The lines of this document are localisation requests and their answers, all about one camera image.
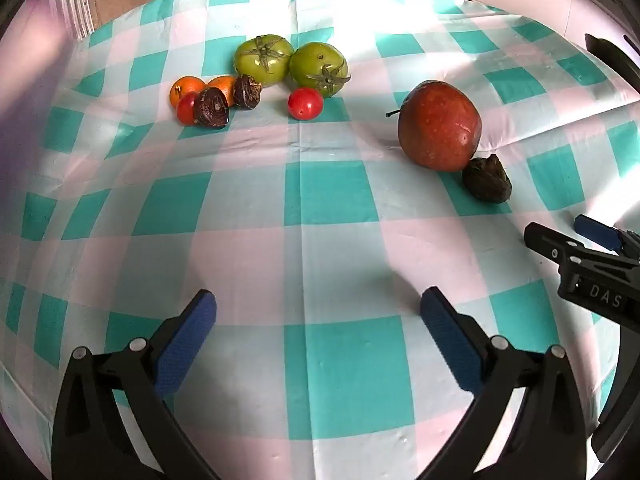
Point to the red apple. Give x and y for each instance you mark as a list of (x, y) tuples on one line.
[(440, 125)]

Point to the white slatted panel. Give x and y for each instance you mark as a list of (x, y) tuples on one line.
[(75, 5)]

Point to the small red tomato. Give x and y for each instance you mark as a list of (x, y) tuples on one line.
[(186, 110)]

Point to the brown wrinkled passion fruit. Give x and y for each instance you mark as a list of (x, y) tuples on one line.
[(487, 181)]

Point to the teal checkered tablecloth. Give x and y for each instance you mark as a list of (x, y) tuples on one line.
[(325, 240)]

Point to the orange tangerine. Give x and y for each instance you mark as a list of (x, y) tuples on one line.
[(223, 85), (185, 85)]

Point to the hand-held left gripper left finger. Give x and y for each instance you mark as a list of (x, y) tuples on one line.
[(185, 340)]

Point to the dark purple passion fruit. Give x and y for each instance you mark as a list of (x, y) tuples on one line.
[(246, 92), (211, 108)]

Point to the green tomato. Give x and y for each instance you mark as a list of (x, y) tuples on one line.
[(267, 71), (311, 64)]

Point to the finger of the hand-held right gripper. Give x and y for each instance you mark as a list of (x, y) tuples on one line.
[(555, 247), (595, 230)]

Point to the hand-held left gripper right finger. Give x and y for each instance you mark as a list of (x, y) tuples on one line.
[(447, 340)]

